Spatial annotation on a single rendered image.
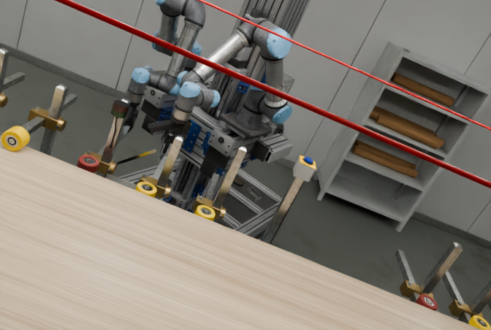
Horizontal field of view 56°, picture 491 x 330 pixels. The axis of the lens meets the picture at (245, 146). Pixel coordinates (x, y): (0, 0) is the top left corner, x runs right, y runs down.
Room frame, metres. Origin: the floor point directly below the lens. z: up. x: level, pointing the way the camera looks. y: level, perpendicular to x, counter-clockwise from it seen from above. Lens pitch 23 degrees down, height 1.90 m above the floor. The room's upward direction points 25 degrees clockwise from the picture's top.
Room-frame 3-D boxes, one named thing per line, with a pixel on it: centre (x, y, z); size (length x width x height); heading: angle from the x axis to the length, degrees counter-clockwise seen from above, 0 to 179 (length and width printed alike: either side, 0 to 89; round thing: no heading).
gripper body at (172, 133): (1.76, 0.29, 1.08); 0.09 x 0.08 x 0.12; 115
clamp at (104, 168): (1.64, 0.53, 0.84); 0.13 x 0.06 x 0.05; 95
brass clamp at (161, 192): (1.67, 0.28, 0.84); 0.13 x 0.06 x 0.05; 95
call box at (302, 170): (1.72, -0.25, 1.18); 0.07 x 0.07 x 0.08; 5
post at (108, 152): (1.65, 0.50, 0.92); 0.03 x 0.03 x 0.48; 5
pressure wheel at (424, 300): (1.65, -0.96, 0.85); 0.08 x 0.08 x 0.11
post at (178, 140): (1.67, 0.25, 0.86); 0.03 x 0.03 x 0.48; 5
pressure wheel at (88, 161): (1.54, 0.53, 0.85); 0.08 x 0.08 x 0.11
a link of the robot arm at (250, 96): (2.30, 0.04, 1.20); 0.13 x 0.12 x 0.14; 53
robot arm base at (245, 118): (2.31, 0.05, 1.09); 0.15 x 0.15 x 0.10
